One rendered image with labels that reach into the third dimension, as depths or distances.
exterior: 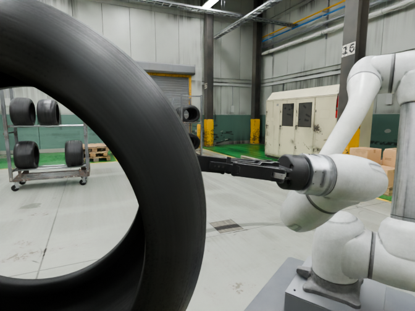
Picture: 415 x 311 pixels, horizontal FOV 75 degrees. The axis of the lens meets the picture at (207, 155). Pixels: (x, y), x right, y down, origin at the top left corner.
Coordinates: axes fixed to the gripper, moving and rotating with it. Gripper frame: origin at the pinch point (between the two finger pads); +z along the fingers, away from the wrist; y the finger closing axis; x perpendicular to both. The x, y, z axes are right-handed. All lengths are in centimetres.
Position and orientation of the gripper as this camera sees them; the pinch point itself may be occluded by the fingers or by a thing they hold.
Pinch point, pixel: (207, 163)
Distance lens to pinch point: 51.7
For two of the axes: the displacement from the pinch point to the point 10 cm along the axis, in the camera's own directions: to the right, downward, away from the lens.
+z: -9.6, -1.1, -2.7
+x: -1.4, 9.8, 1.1
